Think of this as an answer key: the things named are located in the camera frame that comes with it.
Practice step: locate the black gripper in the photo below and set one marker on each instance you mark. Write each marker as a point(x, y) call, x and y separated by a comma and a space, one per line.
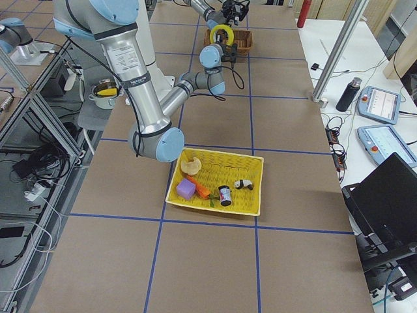
point(219, 40)
point(229, 8)

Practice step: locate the yellow tape roll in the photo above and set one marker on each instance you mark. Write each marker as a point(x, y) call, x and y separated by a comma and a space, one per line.
point(221, 33)

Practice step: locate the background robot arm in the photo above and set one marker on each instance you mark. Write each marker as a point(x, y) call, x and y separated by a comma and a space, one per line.
point(17, 40)

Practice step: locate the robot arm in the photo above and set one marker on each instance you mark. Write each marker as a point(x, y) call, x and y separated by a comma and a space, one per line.
point(211, 15)
point(122, 30)

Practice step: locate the brown wicker basket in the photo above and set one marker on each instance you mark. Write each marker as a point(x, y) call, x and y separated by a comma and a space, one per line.
point(243, 39)

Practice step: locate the yellow plastic basket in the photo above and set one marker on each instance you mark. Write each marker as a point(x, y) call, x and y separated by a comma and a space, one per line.
point(221, 168)

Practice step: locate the red cylinder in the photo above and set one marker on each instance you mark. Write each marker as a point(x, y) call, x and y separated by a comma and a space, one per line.
point(303, 13)

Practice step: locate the toy croissant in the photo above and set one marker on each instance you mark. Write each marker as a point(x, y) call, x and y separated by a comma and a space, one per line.
point(191, 167)

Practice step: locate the black water bottle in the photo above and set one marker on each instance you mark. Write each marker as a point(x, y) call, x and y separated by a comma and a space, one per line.
point(348, 95)

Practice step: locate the toy panda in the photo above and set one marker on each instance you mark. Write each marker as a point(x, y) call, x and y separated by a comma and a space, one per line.
point(243, 183)

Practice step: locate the steel pot with corn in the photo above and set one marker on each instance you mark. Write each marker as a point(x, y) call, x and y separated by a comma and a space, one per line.
point(103, 94)

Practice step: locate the orange toy carrot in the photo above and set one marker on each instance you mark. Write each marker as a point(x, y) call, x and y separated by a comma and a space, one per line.
point(202, 191)

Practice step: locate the purple foam block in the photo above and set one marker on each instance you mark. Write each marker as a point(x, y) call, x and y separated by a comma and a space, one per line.
point(185, 189)

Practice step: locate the small can with black lid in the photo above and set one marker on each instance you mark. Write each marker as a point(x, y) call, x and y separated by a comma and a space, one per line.
point(225, 195)

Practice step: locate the far teach pendant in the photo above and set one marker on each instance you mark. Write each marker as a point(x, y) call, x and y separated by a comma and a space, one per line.
point(379, 105)

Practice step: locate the teach pendant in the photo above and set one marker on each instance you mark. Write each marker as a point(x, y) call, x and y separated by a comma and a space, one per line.
point(379, 105)
point(380, 141)

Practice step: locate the near teach pendant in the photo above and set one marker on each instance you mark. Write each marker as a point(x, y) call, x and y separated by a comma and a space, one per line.
point(380, 141)

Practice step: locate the black laptop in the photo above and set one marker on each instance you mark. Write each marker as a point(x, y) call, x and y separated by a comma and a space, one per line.
point(383, 206)

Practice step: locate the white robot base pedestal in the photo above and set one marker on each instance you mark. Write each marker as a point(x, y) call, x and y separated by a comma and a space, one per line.
point(162, 84)

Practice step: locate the aluminium post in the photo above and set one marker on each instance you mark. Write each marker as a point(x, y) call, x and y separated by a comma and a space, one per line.
point(341, 42)

